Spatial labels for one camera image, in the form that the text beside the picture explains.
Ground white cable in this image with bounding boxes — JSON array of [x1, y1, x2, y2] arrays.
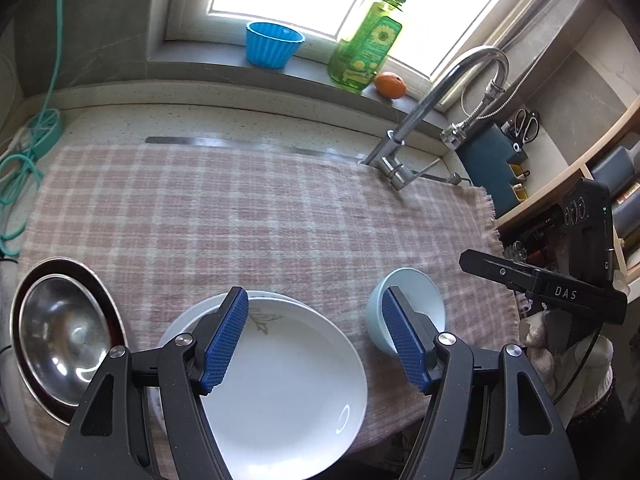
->
[[0, 127, 32, 172]]

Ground chrome kitchen faucet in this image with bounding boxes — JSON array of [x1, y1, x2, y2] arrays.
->
[[361, 46, 509, 191]]

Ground dark blue utensil holder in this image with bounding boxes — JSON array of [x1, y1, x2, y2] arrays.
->
[[457, 122, 527, 217]]

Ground large stainless steel bowl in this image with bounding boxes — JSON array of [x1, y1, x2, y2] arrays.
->
[[8, 257, 129, 427]]

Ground blue ribbed plastic cup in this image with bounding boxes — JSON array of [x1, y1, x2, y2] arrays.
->
[[245, 21, 306, 70]]

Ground teal hose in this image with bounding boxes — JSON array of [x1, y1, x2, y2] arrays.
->
[[0, 0, 68, 258]]

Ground black scissors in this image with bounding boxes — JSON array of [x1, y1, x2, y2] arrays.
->
[[512, 107, 540, 146]]

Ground white gloved right hand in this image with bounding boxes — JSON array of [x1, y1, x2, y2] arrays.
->
[[520, 313, 614, 427]]

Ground green dish soap bottle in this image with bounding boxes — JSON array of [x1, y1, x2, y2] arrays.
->
[[328, 0, 407, 92]]

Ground pink checked cloth mat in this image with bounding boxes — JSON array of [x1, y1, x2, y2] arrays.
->
[[17, 144, 518, 451]]

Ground white plate grey leaf pattern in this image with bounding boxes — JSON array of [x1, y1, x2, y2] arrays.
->
[[150, 289, 369, 480]]

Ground teal power strip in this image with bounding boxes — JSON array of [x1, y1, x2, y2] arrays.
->
[[21, 108, 63, 160]]

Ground orange fruit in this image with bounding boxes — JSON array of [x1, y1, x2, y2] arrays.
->
[[373, 72, 407, 100]]

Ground wooden shelf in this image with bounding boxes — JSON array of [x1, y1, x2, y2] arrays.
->
[[497, 101, 639, 302]]

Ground light blue ceramic bowl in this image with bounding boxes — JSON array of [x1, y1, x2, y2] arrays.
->
[[364, 266, 447, 357]]

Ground red steel bowl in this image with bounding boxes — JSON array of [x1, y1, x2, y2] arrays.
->
[[17, 274, 111, 408]]

